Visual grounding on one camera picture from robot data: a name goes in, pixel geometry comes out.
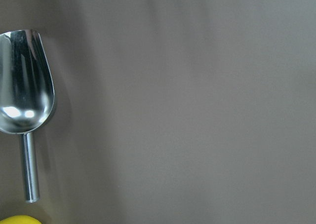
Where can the yellow lemon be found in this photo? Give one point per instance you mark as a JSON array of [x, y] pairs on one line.
[[20, 219]]

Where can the steel ice scoop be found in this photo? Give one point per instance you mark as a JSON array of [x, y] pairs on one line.
[[27, 97]]

